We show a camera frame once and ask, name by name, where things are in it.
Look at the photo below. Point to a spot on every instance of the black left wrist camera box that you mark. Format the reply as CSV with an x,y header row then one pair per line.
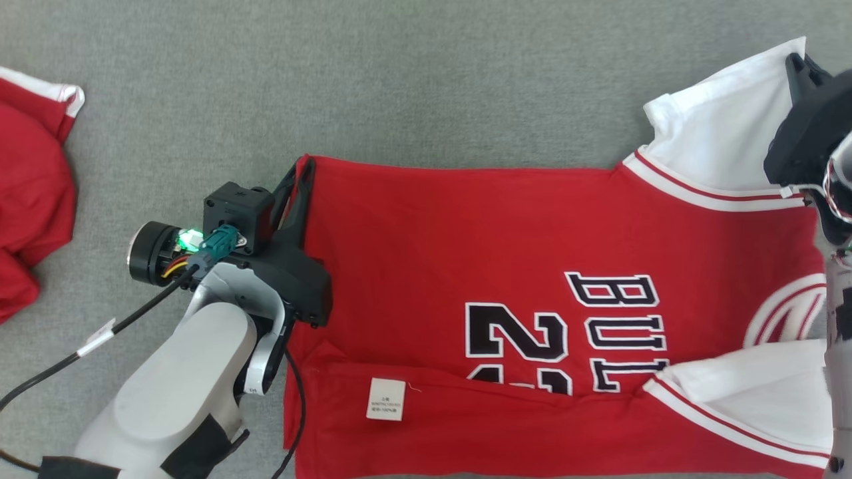
x,y
233,206

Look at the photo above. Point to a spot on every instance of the red basketball jersey white sleeves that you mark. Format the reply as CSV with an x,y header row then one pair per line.
x,y
432,239

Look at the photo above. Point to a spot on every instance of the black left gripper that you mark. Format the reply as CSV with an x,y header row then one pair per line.
x,y
303,283

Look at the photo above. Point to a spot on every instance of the red shorts white stripe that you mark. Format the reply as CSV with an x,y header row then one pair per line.
x,y
33,179

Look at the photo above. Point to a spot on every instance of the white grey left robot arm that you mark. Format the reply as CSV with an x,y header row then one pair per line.
x,y
180,372

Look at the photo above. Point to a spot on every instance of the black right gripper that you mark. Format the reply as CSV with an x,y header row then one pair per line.
x,y
809,126

